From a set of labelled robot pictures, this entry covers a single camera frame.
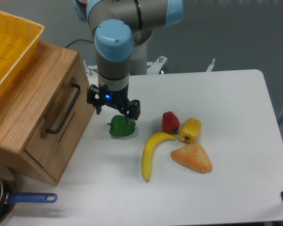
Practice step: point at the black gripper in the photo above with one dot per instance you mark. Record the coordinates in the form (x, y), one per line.
(115, 99)

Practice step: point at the wooden top drawer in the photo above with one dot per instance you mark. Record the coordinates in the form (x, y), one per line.
(60, 130)

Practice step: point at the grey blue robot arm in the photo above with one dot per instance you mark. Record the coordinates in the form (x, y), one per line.
(114, 25)

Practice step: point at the wooden drawer cabinet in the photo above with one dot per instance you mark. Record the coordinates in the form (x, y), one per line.
(27, 101)

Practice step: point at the green bell pepper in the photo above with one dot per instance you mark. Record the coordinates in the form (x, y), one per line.
(120, 126)

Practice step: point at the yellow banana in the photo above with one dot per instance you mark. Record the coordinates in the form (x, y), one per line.
(148, 152)

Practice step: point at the red bell pepper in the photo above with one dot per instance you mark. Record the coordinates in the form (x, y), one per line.
(170, 123)

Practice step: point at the yellow bell pepper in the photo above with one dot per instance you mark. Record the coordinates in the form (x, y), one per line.
(189, 131)

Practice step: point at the orange bread wedge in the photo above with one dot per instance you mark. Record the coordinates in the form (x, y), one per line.
(194, 157)

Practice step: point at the yellow plastic basket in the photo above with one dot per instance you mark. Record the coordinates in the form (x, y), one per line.
(19, 39)

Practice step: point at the blue handled saucepan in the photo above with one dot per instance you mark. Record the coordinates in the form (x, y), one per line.
(9, 195)

